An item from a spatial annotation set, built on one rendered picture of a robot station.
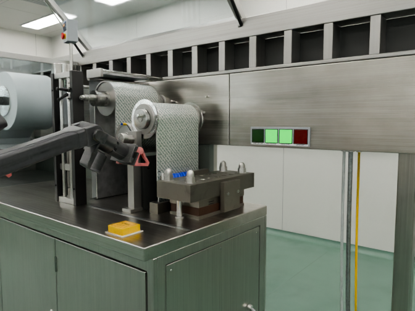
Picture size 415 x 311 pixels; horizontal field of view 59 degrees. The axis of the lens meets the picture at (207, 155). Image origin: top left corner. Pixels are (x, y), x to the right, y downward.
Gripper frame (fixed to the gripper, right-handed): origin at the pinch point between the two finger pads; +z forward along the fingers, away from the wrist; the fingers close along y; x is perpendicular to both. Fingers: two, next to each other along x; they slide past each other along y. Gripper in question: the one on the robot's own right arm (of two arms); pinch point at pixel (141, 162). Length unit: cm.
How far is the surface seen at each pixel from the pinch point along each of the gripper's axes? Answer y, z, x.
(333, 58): 51, 21, 53
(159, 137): -0.2, 3.8, 11.5
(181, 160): -0.2, 18.7, 8.7
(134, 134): -8.6, -1.0, 10.4
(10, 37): -562, 103, 220
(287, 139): 36, 32, 26
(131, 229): 13.7, -5.6, -23.2
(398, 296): 73, 73, -15
